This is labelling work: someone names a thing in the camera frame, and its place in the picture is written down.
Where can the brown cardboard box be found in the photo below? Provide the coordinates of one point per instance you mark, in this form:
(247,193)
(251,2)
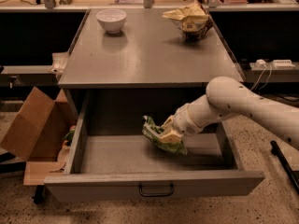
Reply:
(37,133)

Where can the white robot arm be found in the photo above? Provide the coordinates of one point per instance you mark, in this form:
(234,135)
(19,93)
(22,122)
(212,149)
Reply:
(224,98)

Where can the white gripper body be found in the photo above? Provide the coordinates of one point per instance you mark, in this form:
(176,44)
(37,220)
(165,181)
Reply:
(184,121)

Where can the black rod on floor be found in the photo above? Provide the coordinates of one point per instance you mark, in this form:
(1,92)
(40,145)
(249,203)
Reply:
(292,174)

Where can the items inside cardboard box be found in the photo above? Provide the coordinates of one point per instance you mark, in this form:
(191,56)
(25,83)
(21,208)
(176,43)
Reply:
(62,156)

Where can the white ceramic bowl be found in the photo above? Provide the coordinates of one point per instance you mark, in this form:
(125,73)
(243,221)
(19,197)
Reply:
(111,20)

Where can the green jalapeno chip bag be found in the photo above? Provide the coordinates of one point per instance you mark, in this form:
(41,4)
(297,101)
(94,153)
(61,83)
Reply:
(153,131)

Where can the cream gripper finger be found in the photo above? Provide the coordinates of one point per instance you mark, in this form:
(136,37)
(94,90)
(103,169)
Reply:
(168,123)
(170,136)

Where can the open grey top drawer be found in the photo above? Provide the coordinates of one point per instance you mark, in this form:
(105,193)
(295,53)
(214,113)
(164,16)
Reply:
(111,167)

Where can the grey cabinet with top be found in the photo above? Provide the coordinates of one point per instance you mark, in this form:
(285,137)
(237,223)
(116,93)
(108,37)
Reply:
(147,69)

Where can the white power adapter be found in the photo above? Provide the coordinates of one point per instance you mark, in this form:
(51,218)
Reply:
(260,63)

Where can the yellow crumpled chip bag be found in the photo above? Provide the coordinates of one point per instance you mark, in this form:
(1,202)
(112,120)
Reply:
(192,21)

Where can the black drawer handle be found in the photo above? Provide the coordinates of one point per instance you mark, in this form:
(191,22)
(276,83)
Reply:
(156,191)

